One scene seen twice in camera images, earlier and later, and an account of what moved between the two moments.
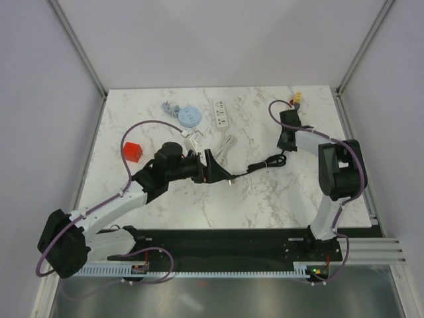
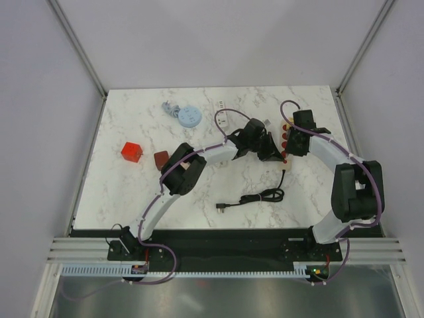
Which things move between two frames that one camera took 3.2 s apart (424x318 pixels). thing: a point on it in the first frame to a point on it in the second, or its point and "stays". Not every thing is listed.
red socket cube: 132,152 stays
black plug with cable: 277,160 to 273,195
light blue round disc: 188,116 stays
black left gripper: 212,173 to 271,154
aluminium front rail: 371,250 stays
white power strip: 221,114 stays
